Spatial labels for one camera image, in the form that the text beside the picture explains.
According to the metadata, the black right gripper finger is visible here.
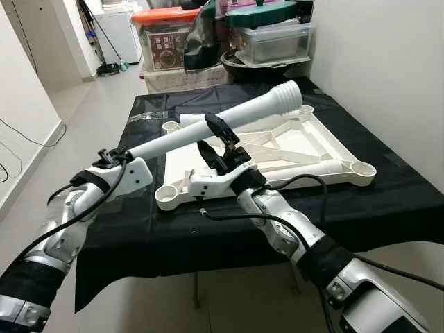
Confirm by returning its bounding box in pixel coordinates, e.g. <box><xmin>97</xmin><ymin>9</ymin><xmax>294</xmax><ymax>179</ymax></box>
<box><xmin>196</xmin><ymin>139</ymin><xmax>228</xmax><ymax>174</ymax></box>
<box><xmin>204</xmin><ymin>114</ymin><xmax>241</xmax><ymax>149</ymax></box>

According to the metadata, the cream plastic table top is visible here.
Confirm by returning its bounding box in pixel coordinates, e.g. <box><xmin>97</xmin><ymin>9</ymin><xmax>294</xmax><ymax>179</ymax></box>
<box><xmin>154</xmin><ymin>104</ymin><xmax>377</xmax><ymax>212</ymax></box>

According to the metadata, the small clear tape patch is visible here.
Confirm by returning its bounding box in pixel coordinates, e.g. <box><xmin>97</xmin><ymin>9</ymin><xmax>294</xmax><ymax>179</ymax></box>
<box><xmin>128</xmin><ymin>110</ymin><xmax>171</xmax><ymax>126</ymax></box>

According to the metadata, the beige patterned bench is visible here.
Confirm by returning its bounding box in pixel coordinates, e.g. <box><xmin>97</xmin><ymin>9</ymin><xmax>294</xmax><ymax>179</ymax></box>
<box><xmin>141</xmin><ymin>66</ymin><xmax>233</xmax><ymax>94</ymax></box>

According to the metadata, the black round basin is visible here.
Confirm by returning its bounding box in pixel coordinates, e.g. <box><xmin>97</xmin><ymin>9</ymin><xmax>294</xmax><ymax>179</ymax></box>
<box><xmin>221</xmin><ymin>47</ymin><xmax>309</xmax><ymax>84</ymax></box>

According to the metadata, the black tablecloth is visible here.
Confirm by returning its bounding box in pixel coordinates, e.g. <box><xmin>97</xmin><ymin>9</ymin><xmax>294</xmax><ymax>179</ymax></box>
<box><xmin>73</xmin><ymin>75</ymin><xmax>444</xmax><ymax>314</ymax></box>

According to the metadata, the dark floor mop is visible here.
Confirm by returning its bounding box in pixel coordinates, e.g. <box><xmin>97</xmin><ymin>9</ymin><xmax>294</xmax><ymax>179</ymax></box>
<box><xmin>76</xmin><ymin>0</ymin><xmax>129</xmax><ymax>76</ymax></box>

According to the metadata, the black plastic bag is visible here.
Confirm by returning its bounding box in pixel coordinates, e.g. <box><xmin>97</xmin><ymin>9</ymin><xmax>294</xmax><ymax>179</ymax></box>
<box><xmin>184</xmin><ymin>0</ymin><xmax>226</xmax><ymax>70</ymax></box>

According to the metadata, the clear box with orange lid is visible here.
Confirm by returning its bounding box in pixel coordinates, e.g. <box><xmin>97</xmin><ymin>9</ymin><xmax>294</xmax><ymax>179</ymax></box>
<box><xmin>132</xmin><ymin>7</ymin><xmax>202</xmax><ymax>72</ymax></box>

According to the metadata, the clear plastic storage container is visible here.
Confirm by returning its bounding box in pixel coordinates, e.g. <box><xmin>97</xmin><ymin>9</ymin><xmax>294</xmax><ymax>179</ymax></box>
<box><xmin>236</xmin><ymin>21</ymin><xmax>318</xmax><ymax>65</ymax></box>

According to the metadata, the green pot lid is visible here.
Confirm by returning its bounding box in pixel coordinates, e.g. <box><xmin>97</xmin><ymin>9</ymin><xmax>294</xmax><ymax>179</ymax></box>
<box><xmin>224</xmin><ymin>1</ymin><xmax>299</xmax><ymax>28</ymax></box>

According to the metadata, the grey tape patch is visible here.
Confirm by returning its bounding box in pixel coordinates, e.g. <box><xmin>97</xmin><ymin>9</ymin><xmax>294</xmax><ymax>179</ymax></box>
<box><xmin>378</xmin><ymin>149</ymin><xmax>403</xmax><ymax>167</ymax></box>

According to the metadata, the white appliance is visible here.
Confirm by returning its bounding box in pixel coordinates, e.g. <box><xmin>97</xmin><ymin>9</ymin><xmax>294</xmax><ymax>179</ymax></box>
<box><xmin>94</xmin><ymin>6</ymin><xmax>143</xmax><ymax>65</ymax></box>

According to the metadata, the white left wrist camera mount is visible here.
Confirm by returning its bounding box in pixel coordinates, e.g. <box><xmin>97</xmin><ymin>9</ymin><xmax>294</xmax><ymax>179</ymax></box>
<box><xmin>94</xmin><ymin>157</ymin><xmax>153</xmax><ymax>198</ymax></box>

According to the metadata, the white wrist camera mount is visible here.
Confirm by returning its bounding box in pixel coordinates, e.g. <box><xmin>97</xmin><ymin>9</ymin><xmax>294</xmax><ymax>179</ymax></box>
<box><xmin>189</xmin><ymin>161</ymin><xmax>252</xmax><ymax>200</ymax></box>
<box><xmin>94</xmin><ymin>157</ymin><xmax>153</xmax><ymax>198</ymax></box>

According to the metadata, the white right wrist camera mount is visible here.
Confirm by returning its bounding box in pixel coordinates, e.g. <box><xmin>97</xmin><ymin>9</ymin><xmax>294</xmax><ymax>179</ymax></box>
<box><xmin>189</xmin><ymin>161</ymin><xmax>252</xmax><ymax>200</ymax></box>

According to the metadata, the thin grey wall cable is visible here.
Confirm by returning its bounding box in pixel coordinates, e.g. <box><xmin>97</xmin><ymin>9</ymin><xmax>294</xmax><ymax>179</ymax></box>
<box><xmin>0</xmin><ymin>117</ymin><xmax>67</xmax><ymax>148</ymax></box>

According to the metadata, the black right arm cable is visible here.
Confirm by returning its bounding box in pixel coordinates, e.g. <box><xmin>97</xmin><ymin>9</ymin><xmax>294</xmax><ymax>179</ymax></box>
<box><xmin>198</xmin><ymin>173</ymin><xmax>444</xmax><ymax>333</ymax></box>

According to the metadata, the thin black adapter cable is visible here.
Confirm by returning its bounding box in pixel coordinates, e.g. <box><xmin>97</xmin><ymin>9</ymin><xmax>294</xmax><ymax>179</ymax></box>
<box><xmin>0</xmin><ymin>142</ymin><xmax>11</xmax><ymax>185</ymax></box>

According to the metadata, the grey metal table frame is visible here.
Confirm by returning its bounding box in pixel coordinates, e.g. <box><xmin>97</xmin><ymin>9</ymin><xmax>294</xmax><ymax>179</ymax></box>
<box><xmin>189</xmin><ymin>267</ymin><xmax>306</xmax><ymax>311</ymax></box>

